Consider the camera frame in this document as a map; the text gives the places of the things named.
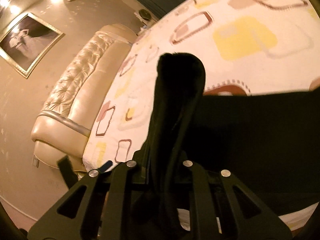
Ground patterned white bed sheet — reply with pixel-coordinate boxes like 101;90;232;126
82;0;320;230

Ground gold framed wall picture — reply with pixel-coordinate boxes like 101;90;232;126
1;12;65;79

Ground small desk fan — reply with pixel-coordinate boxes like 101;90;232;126
134;9;152;25

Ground cream tufted headboard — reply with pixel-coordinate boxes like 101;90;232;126
31;23;137;172

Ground black pants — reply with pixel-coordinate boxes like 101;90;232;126
120;52;320;240

